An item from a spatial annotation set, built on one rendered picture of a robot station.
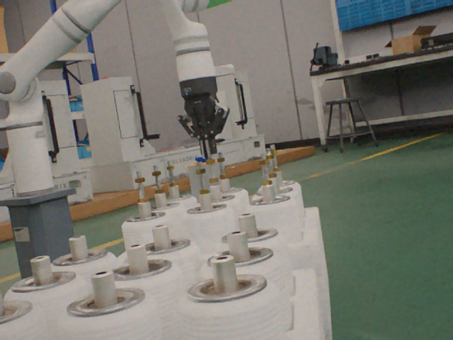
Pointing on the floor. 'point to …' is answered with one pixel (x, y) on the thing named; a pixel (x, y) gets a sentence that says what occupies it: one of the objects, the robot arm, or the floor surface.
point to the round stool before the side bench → (342, 122)
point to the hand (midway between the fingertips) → (208, 148)
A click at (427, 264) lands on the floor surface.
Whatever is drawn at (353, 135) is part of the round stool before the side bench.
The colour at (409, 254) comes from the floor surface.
